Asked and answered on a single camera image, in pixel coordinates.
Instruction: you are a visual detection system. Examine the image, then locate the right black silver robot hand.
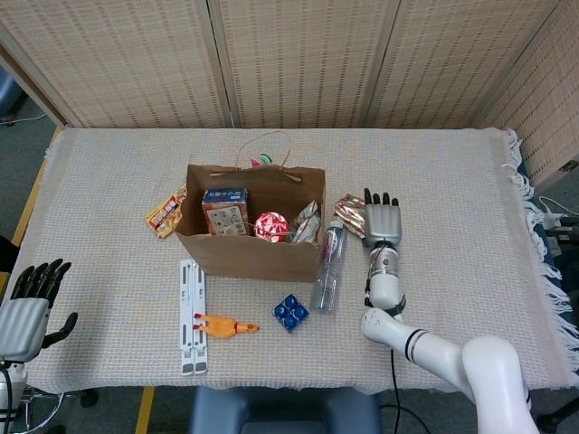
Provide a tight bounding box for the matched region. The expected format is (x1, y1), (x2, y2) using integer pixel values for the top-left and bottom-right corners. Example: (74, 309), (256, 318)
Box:
(361, 187), (404, 249)

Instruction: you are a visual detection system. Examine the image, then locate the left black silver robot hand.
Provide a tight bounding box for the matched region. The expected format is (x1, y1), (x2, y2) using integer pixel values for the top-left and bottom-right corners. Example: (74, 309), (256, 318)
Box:
(0, 258), (79, 363)

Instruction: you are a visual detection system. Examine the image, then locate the gold red packet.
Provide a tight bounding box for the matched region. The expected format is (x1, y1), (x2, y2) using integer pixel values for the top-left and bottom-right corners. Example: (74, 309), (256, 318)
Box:
(333, 193), (367, 240)

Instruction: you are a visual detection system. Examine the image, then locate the transparent plastic bottle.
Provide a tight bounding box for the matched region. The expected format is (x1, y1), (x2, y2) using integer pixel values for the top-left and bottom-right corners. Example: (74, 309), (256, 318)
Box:
(311, 219), (348, 312)

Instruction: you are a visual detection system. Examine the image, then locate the white green packet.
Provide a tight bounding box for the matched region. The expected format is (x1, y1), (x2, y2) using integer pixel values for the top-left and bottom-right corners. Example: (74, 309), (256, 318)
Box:
(290, 200), (323, 245)

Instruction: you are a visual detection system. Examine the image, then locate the blue-orange snack box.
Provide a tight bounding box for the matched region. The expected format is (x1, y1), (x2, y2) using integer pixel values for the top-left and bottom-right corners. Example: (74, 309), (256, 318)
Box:
(201, 187), (251, 237)

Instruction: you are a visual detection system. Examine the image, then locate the brown paper bag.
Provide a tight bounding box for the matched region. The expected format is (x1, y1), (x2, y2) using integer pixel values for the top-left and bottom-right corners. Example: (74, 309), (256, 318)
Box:
(175, 130), (327, 284)

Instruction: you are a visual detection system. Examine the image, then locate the yellow candy packet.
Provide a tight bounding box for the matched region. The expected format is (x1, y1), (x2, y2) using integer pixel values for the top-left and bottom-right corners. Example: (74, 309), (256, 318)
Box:
(144, 184), (187, 240)

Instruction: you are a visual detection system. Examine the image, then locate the black metal wheeled base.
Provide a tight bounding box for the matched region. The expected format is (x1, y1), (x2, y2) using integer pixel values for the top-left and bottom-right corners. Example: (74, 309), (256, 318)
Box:
(17, 388), (100, 434)

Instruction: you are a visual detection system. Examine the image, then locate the blue building block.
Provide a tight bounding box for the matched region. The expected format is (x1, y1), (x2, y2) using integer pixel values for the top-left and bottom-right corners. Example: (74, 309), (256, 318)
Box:
(271, 292), (310, 335)

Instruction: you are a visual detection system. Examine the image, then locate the white power strip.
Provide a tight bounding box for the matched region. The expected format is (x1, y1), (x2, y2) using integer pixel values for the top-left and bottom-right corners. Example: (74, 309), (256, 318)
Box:
(536, 195), (579, 239)

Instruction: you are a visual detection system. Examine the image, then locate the white folding laptop stand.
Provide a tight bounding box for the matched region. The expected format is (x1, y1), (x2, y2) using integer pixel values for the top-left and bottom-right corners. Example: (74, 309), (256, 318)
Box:
(179, 259), (209, 377)

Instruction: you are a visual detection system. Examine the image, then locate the woven folding screen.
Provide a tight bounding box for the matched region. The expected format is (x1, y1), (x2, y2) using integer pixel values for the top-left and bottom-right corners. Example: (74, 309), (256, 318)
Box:
(0, 0), (579, 187)

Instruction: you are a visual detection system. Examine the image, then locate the yellow rubber chicken toy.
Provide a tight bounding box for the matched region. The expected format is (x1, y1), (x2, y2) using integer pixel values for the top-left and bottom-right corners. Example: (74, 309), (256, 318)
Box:
(193, 311), (262, 341)

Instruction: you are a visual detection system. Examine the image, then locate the blue grey office chair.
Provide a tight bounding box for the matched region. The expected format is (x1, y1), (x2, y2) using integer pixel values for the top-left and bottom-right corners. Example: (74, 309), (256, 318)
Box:
(0, 65), (24, 127)

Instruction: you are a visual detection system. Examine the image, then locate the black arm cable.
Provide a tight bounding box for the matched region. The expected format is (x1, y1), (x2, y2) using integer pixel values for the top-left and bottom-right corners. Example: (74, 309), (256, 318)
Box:
(378, 347), (430, 434)

